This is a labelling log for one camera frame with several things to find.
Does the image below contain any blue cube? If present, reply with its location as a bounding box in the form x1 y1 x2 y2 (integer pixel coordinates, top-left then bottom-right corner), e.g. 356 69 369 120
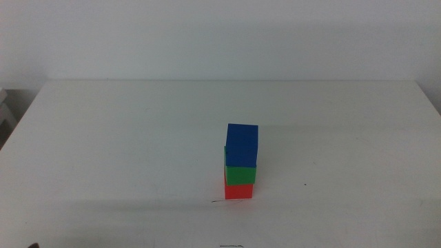
225 123 259 169

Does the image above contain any red cube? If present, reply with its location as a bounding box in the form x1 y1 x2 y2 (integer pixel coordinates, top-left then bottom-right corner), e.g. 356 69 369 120
224 170 254 200

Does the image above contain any green cube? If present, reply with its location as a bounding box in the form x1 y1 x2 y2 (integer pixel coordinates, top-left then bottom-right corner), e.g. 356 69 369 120
223 146 258 187

